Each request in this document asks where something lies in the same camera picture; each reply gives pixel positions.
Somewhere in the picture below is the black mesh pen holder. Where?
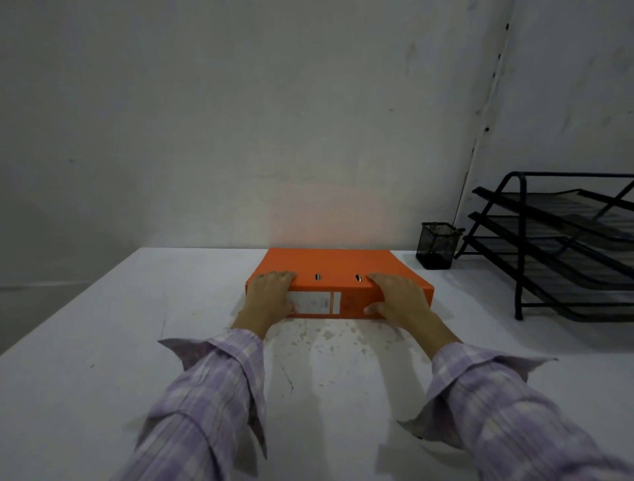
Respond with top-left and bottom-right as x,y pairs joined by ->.
415,222 -> 466,271

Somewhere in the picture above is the person's right forearm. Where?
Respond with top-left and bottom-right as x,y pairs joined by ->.
398,312 -> 634,481

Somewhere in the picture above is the person's left hand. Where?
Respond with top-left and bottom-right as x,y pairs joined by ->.
239,271 -> 298,331

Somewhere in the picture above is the person's left forearm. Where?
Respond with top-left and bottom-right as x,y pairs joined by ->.
113,314 -> 272,481

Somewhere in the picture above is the person's right hand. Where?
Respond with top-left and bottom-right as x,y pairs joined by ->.
364,273 -> 438,329

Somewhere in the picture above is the orange lever arch binder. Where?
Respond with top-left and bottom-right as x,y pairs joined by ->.
246,248 -> 435,320

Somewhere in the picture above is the black mesh letter tray rack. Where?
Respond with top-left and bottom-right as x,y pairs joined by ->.
454,171 -> 634,323

